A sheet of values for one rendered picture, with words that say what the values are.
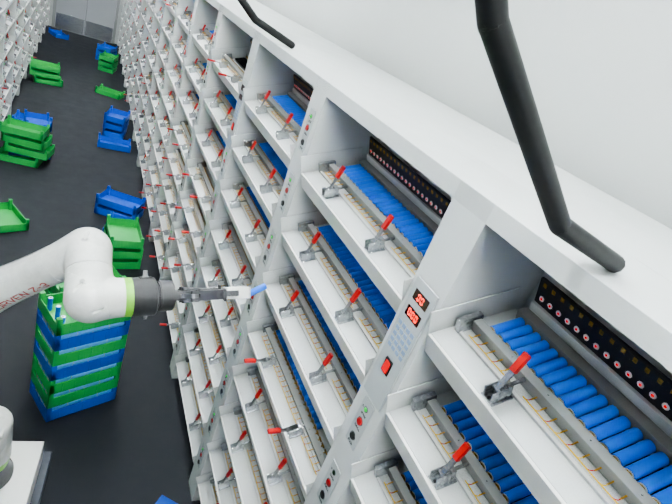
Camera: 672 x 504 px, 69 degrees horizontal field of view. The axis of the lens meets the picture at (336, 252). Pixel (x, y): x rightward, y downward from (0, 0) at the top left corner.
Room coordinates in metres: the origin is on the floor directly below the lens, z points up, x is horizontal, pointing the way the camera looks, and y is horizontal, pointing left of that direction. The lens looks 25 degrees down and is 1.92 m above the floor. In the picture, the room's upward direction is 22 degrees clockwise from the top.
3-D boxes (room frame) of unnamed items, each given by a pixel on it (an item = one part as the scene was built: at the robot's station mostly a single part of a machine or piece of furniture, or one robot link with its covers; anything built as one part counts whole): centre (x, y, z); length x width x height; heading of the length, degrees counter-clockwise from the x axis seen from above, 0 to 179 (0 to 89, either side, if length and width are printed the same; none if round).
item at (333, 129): (1.44, 0.12, 0.87); 0.20 x 0.09 x 1.75; 123
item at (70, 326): (1.61, 0.89, 0.52); 0.30 x 0.20 x 0.08; 145
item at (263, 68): (2.03, 0.50, 0.87); 0.20 x 0.09 x 1.75; 123
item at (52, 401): (1.61, 0.89, 0.12); 0.30 x 0.20 x 0.08; 145
